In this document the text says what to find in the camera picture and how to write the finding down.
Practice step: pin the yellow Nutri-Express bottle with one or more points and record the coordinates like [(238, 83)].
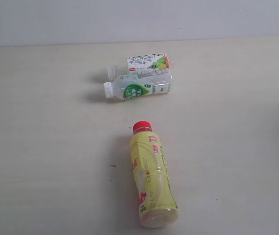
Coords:
[(157, 207)]

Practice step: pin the clear green-label drink bottle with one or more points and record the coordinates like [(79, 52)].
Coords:
[(132, 86)]

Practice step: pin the clear fruit-label bottle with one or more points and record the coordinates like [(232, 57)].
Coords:
[(140, 64)]

